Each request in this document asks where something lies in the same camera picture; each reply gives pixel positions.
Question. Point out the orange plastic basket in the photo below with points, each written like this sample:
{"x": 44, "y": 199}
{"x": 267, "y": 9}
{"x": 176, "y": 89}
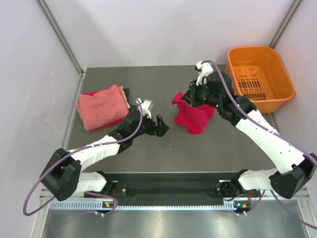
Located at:
{"x": 258, "y": 73}

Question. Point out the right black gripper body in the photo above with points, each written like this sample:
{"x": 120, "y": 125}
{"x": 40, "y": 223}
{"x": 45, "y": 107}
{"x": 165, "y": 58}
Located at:
{"x": 203, "y": 96}

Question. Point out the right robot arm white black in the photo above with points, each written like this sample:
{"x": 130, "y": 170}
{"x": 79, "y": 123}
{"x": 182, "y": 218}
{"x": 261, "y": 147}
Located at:
{"x": 293, "y": 168}

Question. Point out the crimson red t shirt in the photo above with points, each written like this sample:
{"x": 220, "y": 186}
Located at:
{"x": 193, "y": 119}

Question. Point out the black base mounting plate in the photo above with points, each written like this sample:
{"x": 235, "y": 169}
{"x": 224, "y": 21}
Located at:
{"x": 173, "y": 199}

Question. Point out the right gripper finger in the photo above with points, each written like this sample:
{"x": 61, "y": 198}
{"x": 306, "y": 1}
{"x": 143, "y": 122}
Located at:
{"x": 193, "y": 84}
{"x": 189, "y": 97}

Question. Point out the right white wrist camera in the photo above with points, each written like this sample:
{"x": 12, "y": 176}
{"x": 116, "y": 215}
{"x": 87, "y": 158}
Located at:
{"x": 204, "y": 69}

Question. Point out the dark green folded t shirt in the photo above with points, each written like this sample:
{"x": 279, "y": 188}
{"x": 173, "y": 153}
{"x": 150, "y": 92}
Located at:
{"x": 131, "y": 107}

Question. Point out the salmon pink folded t shirt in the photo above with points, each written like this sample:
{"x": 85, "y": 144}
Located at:
{"x": 105, "y": 108}

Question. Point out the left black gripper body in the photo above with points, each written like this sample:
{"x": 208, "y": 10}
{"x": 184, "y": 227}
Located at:
{"x": 148, "y": 126}

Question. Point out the white striped folded t shirt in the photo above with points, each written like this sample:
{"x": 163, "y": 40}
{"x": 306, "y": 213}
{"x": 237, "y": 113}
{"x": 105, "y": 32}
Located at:
{"x": 125, "y": 98}

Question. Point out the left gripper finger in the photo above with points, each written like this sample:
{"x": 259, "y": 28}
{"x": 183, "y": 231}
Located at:
{"x": 159, "y": 133}
{"x": 161, "y": 126}

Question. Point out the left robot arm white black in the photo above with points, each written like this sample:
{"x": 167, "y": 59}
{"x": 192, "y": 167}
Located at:
{"x": 64, "y": 174}

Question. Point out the grey slotted cable duct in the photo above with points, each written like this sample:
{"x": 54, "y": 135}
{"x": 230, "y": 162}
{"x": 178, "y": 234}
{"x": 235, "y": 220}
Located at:
{"x": 108, "y": 205}

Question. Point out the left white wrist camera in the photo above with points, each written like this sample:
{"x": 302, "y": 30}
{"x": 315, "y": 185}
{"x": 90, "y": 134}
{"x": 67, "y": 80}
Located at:
{"x": 144, "y": 107}

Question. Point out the aluminium frame rail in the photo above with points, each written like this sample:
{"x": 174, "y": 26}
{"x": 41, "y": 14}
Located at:
{"x": 95, "y": 184}

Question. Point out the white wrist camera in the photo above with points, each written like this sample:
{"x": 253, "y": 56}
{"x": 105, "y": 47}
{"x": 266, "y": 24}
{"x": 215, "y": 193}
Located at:
{"x": 204, "y": 69}
{"x": 144, "y": 107}

